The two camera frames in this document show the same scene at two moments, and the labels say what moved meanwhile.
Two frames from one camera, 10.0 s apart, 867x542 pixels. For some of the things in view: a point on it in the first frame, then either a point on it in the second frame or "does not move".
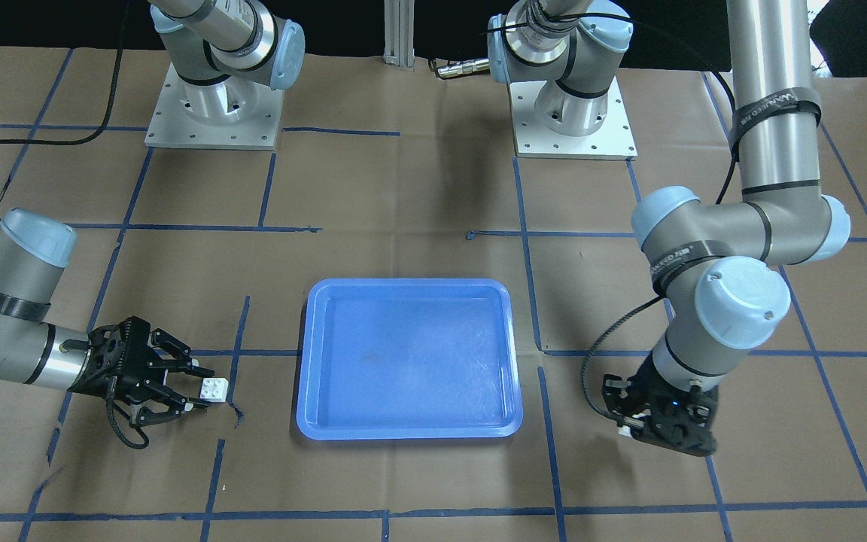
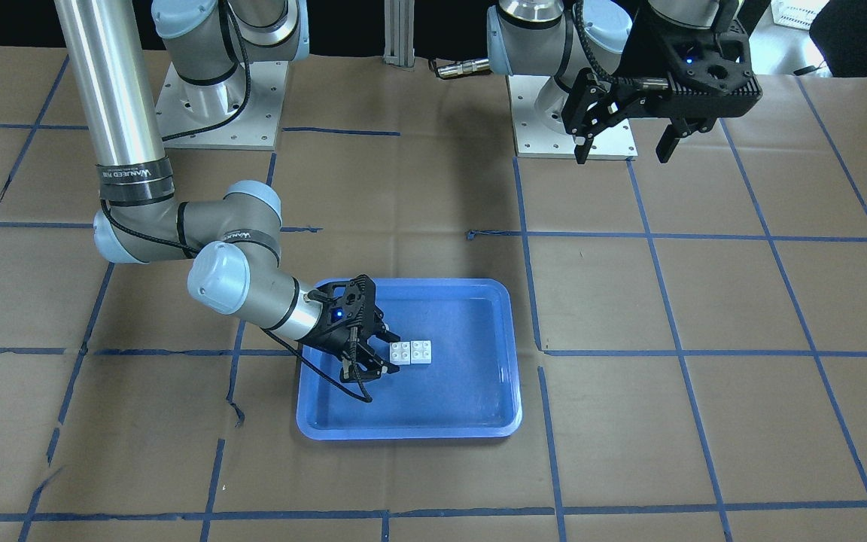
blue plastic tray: [409, 359] does not move
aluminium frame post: [399, 33] does not move
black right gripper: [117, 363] -> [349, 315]
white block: [214, 389] -> [421, 351]
